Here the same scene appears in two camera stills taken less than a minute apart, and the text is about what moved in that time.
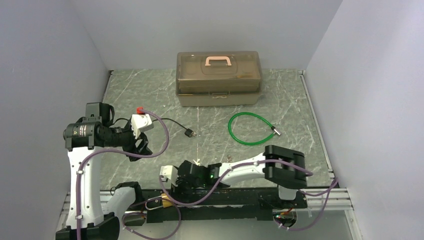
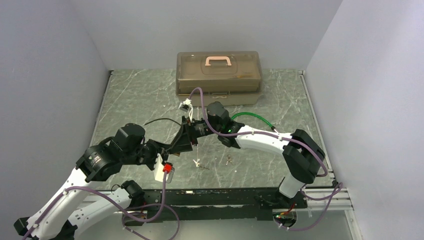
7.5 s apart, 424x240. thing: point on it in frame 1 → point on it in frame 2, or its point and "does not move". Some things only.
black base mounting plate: (177, 205) does not move
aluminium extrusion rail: (338, 199) does not move
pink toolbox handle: (217, 57) does not move
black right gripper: (176, 191) → (187, 134)
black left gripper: (142, 148) → (158, 148)
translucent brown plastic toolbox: (220, 78) does not move
